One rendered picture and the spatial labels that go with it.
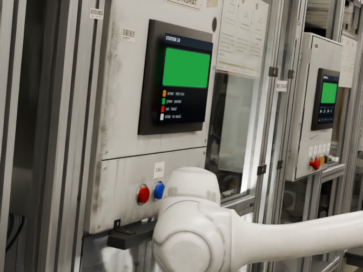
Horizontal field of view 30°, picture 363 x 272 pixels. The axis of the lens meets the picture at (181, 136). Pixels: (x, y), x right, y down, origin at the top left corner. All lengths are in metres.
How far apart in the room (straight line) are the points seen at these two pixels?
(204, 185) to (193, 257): 0.21
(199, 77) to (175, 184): 0.26
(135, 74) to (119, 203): 0.22
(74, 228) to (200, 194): 0.22
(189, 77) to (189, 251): 0.43
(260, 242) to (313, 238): 0.09
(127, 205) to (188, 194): 0.12
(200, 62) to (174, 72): 0.11
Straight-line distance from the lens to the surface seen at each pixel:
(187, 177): 1.15
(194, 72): 1.30
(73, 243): 1.10
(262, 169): 1.85
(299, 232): 1.07
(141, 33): 1.16
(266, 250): 1.04
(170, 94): 1.22
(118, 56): 1.10
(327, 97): 2.31
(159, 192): 1.26
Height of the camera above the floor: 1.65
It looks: 6 degrees down
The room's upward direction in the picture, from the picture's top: 6 degrees clockwise
